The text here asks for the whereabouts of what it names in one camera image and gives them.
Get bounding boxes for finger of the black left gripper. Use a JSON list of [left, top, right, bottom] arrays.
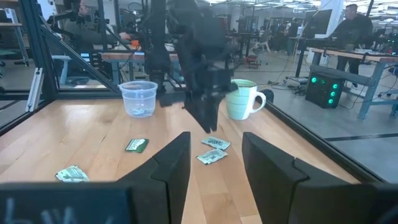
[[203, 98, 223, 132], [184, 99, 213, 133]]

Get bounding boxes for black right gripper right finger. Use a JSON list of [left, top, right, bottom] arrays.
[[242, 131, 359, 224]]

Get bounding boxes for pale green stevia sweetener packet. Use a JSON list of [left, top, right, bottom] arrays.
[[195, 148, 229, 166], [200, 136, 231, 151], [55, 165, 90, 183]]

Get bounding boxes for black aluminium table frame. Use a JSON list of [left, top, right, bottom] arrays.
[[0, 0, 388, 184]]

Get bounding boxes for person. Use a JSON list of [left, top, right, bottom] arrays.
[[62, 0, 133, 52], [328, 3, 374, 90]]

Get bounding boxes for black monitor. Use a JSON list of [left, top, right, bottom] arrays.
[[303, 8, 333, 40]]

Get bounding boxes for clear plastic deli cup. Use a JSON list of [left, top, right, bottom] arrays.
[[118, 80, 159, 119]]

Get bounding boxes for green ceramic mug white handle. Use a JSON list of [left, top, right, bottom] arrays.
[[225, 78, 267, 121]]

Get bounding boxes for red cart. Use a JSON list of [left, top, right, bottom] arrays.
[[244, 54, 261, 68]]

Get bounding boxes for black frame handle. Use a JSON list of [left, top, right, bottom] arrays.
[[260, 89, 275, 104]]

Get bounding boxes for wooden workbench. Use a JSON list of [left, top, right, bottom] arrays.
[[101, 51, 181, 83], [306, 46, 398, 121]]

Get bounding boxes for silver aluminium bracket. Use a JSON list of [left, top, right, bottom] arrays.
[[25, 67, 45, 113]]

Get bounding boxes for black computer tower green lights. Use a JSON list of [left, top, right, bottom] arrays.
[[304, 72, 346, 110]]

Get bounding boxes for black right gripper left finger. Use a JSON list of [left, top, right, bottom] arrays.
[[118, 131, 192, 224]]

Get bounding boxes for dark green truvia sweetener packet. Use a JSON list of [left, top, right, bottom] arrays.
[[124, 138, 150, 154]]

